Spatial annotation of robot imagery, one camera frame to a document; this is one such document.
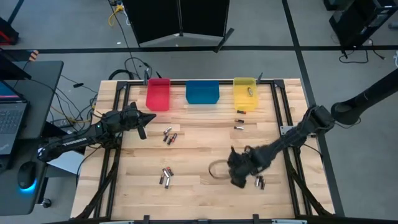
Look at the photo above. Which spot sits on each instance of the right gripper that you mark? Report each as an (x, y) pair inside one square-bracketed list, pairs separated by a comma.
[(245, 163)]

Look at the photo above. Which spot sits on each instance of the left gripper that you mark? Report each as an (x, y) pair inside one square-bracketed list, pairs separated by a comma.
[(130, 118)]

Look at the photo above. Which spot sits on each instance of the yellow plastic bin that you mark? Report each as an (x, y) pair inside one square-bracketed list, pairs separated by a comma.
[(242, 101)]

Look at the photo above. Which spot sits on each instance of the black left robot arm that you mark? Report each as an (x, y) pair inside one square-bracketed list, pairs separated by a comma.
[(77, 141)]

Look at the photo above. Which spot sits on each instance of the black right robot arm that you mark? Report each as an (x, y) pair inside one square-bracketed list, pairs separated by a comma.
[(289, 140)]

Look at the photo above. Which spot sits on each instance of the red plastic bin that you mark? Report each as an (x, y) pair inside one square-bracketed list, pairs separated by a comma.
[(158, 96)]

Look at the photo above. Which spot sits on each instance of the blue plastic bin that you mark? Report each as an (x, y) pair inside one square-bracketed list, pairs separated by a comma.
[(202, 93)]

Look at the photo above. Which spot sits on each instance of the grey metal mounting plate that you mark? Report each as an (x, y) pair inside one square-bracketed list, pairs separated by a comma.
[(283, 130)]

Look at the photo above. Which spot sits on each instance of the grey power strip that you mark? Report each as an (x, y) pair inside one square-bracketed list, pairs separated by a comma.
[(62, 123)]

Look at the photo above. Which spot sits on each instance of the flat grey box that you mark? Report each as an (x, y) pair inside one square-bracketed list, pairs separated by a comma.
[(66, 163)]

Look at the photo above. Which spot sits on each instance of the black folding screen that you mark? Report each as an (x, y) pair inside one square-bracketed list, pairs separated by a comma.
[(155, 21)]

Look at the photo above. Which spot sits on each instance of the black desk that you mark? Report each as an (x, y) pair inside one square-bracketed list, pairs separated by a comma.
[(43, 93)]

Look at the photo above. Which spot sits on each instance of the orange black striped object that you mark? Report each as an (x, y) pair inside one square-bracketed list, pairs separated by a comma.
[(33, 55)]

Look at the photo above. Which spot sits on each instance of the black caster wheel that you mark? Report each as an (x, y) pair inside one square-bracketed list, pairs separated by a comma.
[(46, 203)]

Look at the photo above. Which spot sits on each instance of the black computer mouse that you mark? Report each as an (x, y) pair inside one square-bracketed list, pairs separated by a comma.
[(26, 174)]

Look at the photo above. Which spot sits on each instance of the dark grey laptop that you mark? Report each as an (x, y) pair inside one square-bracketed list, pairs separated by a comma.
[(12, 121)]

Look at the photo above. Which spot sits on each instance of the black monitor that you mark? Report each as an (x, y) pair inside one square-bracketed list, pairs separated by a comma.
[(9, 67)]

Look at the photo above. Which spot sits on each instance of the red and black equipment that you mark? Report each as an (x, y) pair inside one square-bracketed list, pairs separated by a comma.
[(7, 34)]

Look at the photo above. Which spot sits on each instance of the black equipment cart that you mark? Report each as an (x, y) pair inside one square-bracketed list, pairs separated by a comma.
[(357, 21)]

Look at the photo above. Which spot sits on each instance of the black aluminium table frame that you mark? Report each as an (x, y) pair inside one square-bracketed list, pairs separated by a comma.
[(178, 82)]

